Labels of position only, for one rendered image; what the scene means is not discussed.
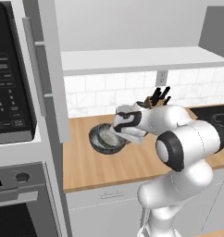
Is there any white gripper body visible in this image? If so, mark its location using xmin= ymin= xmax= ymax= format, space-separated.
xmin=109 ymin=126 xmax=148 ymax=145

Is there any large dark bowl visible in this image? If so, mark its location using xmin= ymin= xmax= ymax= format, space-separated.
xmin=88 ymin=122 xmax=129 ymax=156

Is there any white open cabinet shelf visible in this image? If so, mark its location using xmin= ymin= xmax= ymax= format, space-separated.
xmin=60 ymin=45 xmax=224 ymax=77

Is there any white base cabinet door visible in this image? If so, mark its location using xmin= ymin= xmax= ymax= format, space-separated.
xmin=67 ymin=197 xmax=146 ymax=237

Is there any grey open cabinet door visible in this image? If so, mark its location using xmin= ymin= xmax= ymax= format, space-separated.
xmin=37 ymin=0 xmax=72 ymax=144

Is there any wooden knife block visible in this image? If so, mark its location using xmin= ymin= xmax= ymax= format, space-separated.
xmin=144 ymin=95 xmax=169 ymax=110

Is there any white drawer front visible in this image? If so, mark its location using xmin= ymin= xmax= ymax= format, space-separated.
xmin=64 ymin=181 xmax=149 ymax=212

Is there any black hob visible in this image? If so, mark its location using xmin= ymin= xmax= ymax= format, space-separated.
xmin=189 ymin=104 xmax=224 ymax=132

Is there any dark oven knob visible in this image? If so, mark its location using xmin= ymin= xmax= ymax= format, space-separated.
xmin=15 ymin=171 xmax=31 ymax=184

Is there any grey built-in oven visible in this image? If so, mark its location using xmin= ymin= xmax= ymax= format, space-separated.
xmin=0 ymin=161 xmax=64 ymax=237

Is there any black microwave oven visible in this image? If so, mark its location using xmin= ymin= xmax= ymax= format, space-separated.
xmin=0 ymin=0 xmax=38 ymax=146

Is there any black knife handle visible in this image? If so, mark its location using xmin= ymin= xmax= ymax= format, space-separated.
xmin=159 ymin=85 xmax=172 ymax=100
xmin=151 ymin=87 xmax=163 ymax=102
xmin=163 ymin=95 xmax=173 ymax=106

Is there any white drawer handle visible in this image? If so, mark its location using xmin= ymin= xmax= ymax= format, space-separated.
xmin=99 ymin=190 xmax=125 ymax=200

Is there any white wall outlet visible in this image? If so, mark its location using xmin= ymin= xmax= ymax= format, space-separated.
xmin=156 ymin=69 xmax=169 ymax=87

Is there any grey oven door handle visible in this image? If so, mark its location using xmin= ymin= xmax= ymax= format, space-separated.
xmin=0 ymin=190 xmax=40 ymax=209

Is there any grey wall cabinet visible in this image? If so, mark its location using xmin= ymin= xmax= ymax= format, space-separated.
xmin=198 ymin=4 xmax=224 ymax=62

